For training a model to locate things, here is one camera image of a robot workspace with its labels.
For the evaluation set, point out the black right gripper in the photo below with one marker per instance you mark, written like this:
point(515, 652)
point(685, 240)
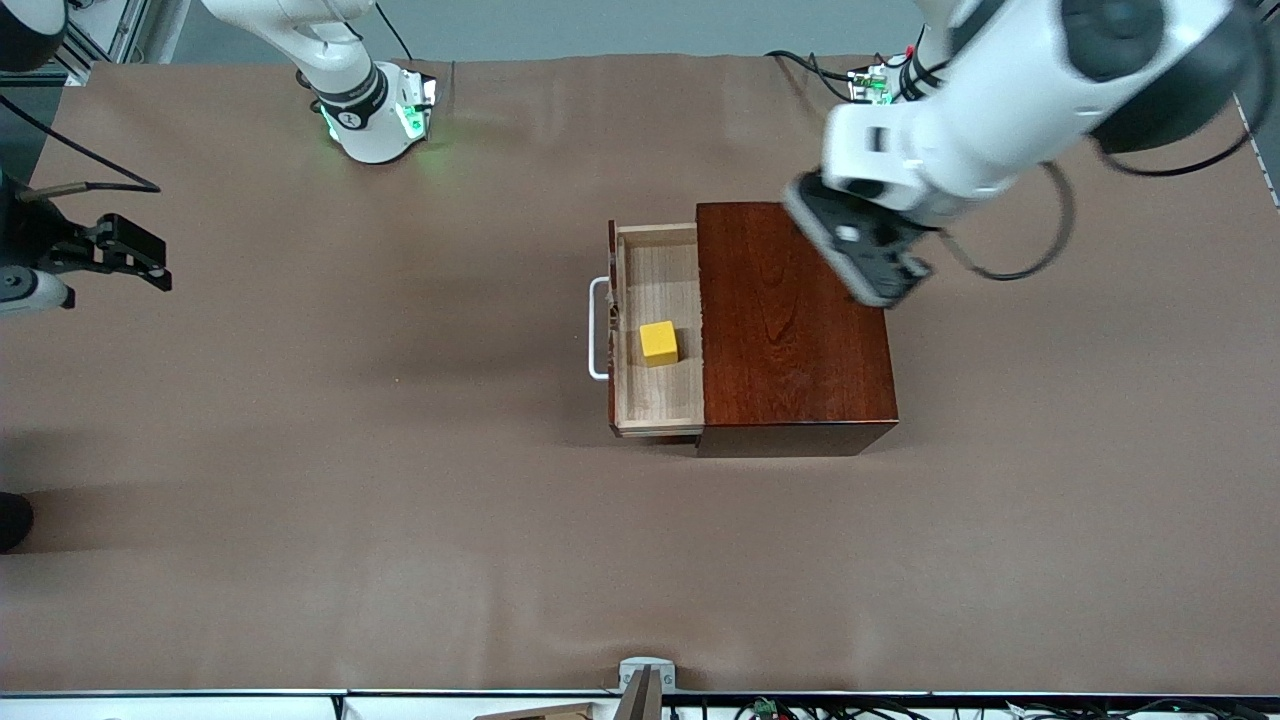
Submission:
point(30, 237)

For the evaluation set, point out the yellow block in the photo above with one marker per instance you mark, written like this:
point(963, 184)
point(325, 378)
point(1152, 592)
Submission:
point(659, 342)

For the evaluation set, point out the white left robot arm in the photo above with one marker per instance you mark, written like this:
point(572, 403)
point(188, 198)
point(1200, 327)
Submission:
point(1000, 90)

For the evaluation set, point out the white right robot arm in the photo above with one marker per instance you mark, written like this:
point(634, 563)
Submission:
point(360, 110)

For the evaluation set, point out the dark wooden drawer cabinet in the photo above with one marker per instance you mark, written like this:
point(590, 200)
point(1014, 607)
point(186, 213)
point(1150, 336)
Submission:
point(800, 350)

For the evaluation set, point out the black round object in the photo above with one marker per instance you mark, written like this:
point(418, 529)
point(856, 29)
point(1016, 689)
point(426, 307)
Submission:
point(12, 522)

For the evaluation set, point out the brown table cover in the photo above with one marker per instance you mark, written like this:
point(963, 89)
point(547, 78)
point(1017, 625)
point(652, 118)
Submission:
point(500, 560)

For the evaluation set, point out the tan wooden board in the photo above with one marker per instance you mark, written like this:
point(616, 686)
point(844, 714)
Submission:
point(540, 713)

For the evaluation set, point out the grey aluminium frame rack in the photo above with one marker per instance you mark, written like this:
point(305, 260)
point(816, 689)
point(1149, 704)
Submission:
point(110, 25)

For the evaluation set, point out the white table edge rail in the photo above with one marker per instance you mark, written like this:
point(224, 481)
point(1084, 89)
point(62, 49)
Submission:
point(200, 708)

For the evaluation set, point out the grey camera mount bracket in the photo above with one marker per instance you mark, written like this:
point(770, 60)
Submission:
point(646, 668)

